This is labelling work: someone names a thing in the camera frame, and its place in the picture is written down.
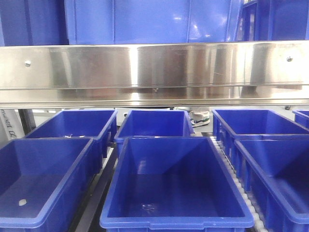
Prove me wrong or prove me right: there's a blue bin rear centre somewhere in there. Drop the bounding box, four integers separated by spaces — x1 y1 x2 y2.
114 110 194 155

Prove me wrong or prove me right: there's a white green sneaker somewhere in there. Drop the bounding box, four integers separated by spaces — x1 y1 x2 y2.
189 111 210 128

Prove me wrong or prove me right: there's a blue bin rear left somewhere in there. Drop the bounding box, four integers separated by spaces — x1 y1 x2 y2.
25 109 117 158

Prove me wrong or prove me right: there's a blue bin front centre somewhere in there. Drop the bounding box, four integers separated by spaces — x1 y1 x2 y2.
99 137 254 232

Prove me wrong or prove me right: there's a blue bin rear right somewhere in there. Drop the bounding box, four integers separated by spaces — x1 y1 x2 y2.
212 109 309 163

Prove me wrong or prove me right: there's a large blue bin behind tray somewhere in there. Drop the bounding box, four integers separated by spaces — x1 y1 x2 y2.
64 0 243 44

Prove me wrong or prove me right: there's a blue bin front left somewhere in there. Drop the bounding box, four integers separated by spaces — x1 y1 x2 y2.
0 138 101 232

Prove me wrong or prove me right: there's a blue bin front right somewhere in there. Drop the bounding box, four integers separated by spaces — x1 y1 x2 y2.
235 139 309 232

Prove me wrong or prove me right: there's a blue bin upper right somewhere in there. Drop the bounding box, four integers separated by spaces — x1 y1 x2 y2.
237 0 309 41

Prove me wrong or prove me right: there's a blue bin far right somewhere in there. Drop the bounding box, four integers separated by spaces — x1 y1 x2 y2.
292 110 309 129

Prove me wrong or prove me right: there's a white roller track strip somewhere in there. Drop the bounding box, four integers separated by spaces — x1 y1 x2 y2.
210 136 268 232

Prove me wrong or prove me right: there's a steel shelf front rail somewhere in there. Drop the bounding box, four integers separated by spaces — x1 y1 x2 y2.
0 41 309 108

